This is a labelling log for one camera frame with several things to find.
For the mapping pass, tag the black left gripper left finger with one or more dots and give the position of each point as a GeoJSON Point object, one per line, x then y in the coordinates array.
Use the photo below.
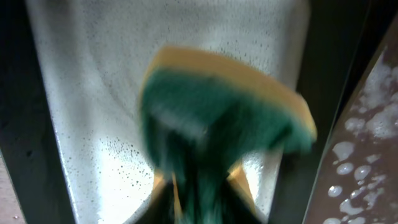
{"type": "Point", "coordinates": [161, 207]}

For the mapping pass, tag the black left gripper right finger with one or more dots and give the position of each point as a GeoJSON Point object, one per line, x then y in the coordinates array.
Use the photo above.
{"type": "Point", "coordinates": [234, 210]}

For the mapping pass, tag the green and yellow sponge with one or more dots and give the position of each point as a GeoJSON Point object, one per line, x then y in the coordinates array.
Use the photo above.
{"type": "Point", "coordinates": [201, 112]}

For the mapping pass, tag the small black soapy tray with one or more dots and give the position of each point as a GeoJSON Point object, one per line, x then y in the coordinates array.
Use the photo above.
{"type": "Point", "coordinates": [70, 77]}

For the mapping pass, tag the dark brown plastic tray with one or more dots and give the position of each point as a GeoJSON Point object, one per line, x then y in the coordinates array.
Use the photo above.
{"type": "Point", "coordinates": [357, 179]}

